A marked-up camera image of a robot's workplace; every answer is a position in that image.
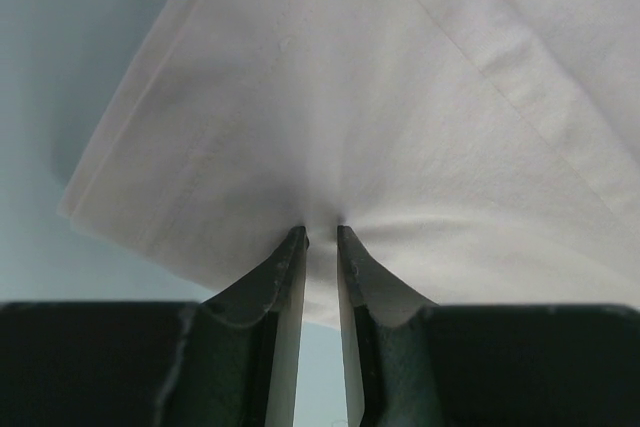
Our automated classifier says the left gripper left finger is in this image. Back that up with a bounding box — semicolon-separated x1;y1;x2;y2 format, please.
1;227;307;426

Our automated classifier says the white and dark green t-shirt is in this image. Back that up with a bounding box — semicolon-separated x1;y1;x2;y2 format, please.
59;0;639;326

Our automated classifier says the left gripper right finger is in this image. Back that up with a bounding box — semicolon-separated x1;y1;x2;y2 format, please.
337;226;639;426

